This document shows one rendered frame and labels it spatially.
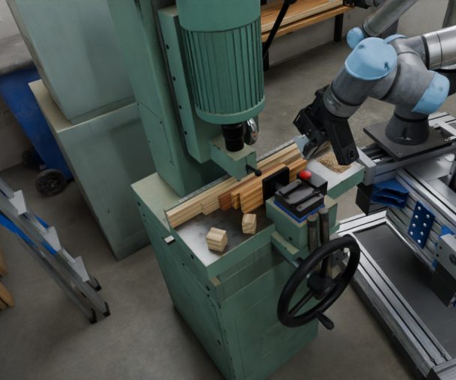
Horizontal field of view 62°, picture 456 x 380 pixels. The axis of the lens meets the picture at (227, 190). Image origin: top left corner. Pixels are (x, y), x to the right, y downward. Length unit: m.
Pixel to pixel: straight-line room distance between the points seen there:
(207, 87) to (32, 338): 1.67
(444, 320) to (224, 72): 1.35
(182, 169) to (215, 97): 0.40
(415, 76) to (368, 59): 0.10
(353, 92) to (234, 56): 0.26
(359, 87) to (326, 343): 1.35
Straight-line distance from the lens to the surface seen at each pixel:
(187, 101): 1.03
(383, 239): 2.00
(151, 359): 1.93
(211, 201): 1.09
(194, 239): 1.05
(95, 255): 2.40
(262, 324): 1.41
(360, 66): 0.73
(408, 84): 0.77
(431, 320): 1.79
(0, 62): 2.55
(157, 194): 1.38
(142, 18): 1.02
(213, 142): 1.09
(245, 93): 0.89
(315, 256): 0.93
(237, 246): 1.02
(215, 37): 0.83
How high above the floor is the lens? 1.68
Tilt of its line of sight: 41 degrees down
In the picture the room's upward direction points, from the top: 8 degrees counter-clockwise
